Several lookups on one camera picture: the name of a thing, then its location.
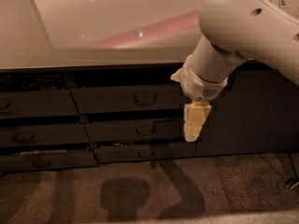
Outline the dark cabinet door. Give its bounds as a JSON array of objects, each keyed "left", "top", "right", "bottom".
[{"left": 195, "top": 62, "right": 299, "bottom": 157}]

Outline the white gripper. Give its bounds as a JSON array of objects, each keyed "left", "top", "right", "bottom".
[{"left": 170, "top": 56, "right": 228, "bottom": 142}]

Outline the dark drawer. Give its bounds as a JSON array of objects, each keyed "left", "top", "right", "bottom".
[
  {"left": 71, "top": 84, "right": 181, "bottom": 114},
  {"left": 94, "top": 142, "right": 196, "bottom": 163},
  {"left": 0, "top": 124, "right": 89, "bottom": 147},
  {"left": 85, "top": 119, "right": 180, "bottom": 142},
  {"left": 0, "top": 90, "right": 77, "bottom": 119},
  {"left": 0, "top": 149, "right": 98, "bottom": 173}
]

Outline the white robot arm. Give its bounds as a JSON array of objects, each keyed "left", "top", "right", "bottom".
[{"left": 171, "top": 0, "right": 299, "bottom": 142}]

